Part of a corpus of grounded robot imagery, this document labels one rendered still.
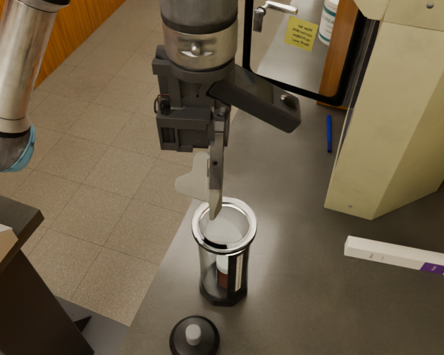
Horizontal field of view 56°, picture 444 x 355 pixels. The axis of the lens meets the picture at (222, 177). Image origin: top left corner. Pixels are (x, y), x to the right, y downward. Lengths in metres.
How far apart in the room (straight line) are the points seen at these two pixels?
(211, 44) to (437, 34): 0.40
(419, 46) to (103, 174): 1.92
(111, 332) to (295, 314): 1.14
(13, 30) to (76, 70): 2.31
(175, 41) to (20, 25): 0.48
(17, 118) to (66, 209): 1.37
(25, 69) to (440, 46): 0.72
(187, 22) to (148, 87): 2.49
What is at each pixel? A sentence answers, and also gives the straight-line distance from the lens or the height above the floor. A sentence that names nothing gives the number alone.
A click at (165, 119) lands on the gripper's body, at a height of 1.42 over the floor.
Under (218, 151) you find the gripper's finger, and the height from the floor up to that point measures 1.39.
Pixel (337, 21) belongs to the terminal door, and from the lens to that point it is 1.07.
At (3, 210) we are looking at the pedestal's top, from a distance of 1.10.
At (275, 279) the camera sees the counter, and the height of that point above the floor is 0.94.
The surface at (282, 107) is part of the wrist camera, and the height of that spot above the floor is 1.42.
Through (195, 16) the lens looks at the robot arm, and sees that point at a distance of 0.40.
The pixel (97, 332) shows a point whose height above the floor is 0.01.
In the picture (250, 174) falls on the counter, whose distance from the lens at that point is 1.05.
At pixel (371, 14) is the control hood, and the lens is 0.70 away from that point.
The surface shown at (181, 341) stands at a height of 0.98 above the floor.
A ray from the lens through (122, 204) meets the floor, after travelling 2.22.
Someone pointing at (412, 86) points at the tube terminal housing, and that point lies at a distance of 0.76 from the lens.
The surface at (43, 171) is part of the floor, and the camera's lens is 2.50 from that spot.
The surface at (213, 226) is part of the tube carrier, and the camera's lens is 0.76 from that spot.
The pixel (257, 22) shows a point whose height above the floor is 1.18.
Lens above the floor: 1.73
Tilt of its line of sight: 50 degrees down
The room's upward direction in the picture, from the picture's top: straight up
